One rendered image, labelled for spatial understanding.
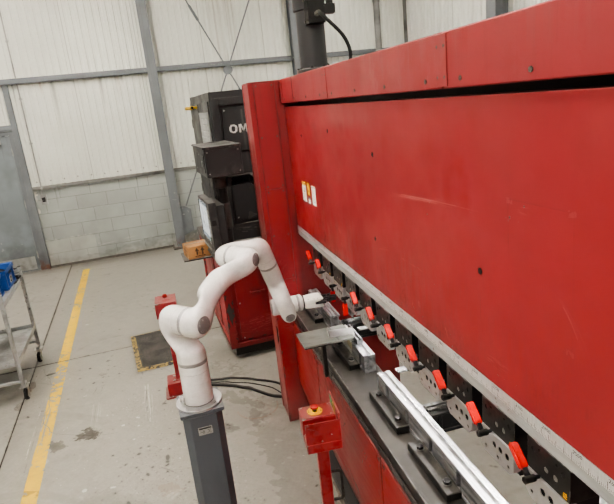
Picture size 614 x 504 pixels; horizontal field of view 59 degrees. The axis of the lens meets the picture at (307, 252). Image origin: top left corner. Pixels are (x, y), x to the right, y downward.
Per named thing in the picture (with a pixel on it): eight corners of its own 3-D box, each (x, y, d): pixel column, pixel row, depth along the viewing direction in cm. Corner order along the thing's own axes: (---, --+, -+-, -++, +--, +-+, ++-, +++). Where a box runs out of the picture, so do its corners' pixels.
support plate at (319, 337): (295, 335, 285) (295, 333, 285) (343, 325, 291) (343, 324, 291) (304, 349, 269) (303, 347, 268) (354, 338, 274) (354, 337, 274)
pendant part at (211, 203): (204, 243, 396) (196, 195, 386) (220, 240, 399) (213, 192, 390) (215, 258, 354) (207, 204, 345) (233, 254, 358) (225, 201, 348)
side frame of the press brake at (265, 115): (282, 404, 407) (240, 84, 345) (388, 380, 426) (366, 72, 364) (289, 422, 384) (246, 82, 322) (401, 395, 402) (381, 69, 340)
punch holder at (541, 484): (525, 491, 136) (526, 434, 132) (555, 483, 138) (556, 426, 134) (567, 535, 122) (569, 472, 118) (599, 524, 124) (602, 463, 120)
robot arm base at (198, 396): (178, 418, 218) (171, 377, 213) (174, 396, 235) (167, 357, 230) (225, 406, 223) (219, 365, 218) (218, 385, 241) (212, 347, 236)
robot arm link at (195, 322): (174, 340, 222) (203, 347, 213) (160, 320, 215) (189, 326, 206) (240, 259, 252) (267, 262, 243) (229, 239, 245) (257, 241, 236)
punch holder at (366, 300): (360, 320, 249) (358, 287, 244) (378, 317, 251) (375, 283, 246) (372, 333, 235) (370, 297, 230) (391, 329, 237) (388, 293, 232)
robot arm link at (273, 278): (281, 272, 251) (301, 320, 268) (274, 256, 265) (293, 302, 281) (263, 280, 251) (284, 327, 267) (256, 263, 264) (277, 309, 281)
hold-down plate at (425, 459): (407, 449, 204) (407, 442, 203) (421, 446, 205) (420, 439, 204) (447, 503, 176) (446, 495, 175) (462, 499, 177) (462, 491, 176)
